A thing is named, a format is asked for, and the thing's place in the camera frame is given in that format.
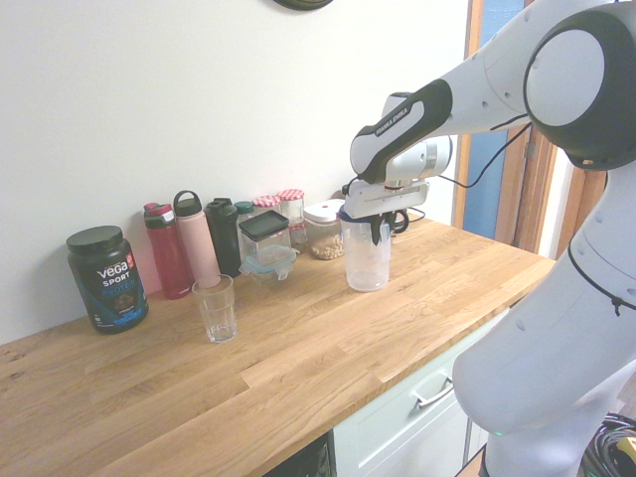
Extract black round wall object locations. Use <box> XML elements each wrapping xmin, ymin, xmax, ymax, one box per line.
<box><xmin>267</xmin><ymin>0</ymin><xmax>335</xmax><ymax>11</ymax></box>

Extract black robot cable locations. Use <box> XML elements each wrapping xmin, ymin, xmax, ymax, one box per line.
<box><xmin>436</xmin><ymin>111</ymin><xmax>536</xmax><ymax>191</ymax></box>

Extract black shaker bottle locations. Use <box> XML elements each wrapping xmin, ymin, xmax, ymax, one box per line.
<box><xmin>204</xmin><ymin>197</ymin><xmax>242</xmax><ymax>277</ymax></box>

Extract black dishwasher front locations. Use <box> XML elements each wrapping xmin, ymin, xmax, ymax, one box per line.
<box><xmin>275</xmin><ymin>430</ymin><xmax>335</xmax><ymax>477</ymax></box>

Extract clear drinking glass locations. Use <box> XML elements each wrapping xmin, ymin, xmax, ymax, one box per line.
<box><xmin>191</xmin><ymin>273</ymin><xmax>236</xmax><ymax>345</ymax></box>

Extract square container with black lid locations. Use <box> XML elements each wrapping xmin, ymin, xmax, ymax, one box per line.
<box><xmin>238</xmin><ymin>209</ymin><xmax>290</xmax><ymax>260</ymax></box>

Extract pink water bottle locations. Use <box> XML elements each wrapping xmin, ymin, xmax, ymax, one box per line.
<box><xmin>172</xmin><ymin>190</ymin><xmax>222</xmax><ymax>290</ymax></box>

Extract clear bottle with green lid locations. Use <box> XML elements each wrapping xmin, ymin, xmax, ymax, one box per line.
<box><xmin>234</xmin><ymin>200</ymin><xmax>257</xmax><ymax>259</ymax></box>

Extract red water bottle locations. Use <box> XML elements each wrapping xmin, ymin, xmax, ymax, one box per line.
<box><xmin>143</xmin><ymin>202</ymin><xmax>193</xmax><ymax>301</ymax></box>

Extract wooden door frame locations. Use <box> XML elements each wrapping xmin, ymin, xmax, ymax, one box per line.
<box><xmin>465</xmin><ymin>0</ymin><xmax>610</xmax><ymax>262</ymax></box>

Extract silver drawer handle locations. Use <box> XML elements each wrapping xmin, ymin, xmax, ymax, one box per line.
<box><xmin>410</xmin><ymin>375</ymin><xmax>456</xmax><ymax>409</ymax></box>

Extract white cabinet drawer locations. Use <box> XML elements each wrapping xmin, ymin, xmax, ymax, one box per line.
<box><xmin>331</xmin><ymin>307</ymin><xmax>513</xmax><ymax>477</ymax></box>

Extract glass container with teal lid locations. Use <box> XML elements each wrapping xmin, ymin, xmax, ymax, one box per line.
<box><xmin>238</xmin><ymin>245</ymin><xmax>301</xmax><ymax>287</ymax></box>

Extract nut jar with white lid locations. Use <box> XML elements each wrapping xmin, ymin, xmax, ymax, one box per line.
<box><xmin>303</xmin><ymin>198</ymin><xmax>348</xmax><ymax>261</ymax></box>

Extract clear pitcher with blue lid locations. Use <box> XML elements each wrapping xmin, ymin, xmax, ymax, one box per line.
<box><xmin>337</xmin><ymin>211</ymin><xmax>394</xmax><ymax>293</ymax></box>

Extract yellow box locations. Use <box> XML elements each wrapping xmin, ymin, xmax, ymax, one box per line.
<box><xmin>613</xmin><ymin>436</ymin><xmax>636</xmax><ymax>473</ymax></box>

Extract small jar with red lid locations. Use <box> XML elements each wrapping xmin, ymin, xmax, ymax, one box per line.
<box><xmin>289</xmin><ymin>221</ymin><xmax>310</xmax><ymax>252</ymax></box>

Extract coiled black cables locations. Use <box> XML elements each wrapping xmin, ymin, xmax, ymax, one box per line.
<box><xmin>585</xmin><ymin>409</ymin><xmax>636</xmax><ymax>477</ymax></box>

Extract black protein powder tub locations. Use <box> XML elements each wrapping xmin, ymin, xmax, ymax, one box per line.
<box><xmin>66</xmin><ymin>225</ymin><xmax>150</xmax><ymax>335</ymax></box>

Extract blue door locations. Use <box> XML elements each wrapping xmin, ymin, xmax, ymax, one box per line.
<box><xmin>466</xmin><ymin>0</ymin><xmax>529</xmax><ymax>242</ymax></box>

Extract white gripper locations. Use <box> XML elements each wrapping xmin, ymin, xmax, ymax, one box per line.
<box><xmin>342</xmin><ymin>179</ymin><xmax>431</xmax><ymax>247</ymax></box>

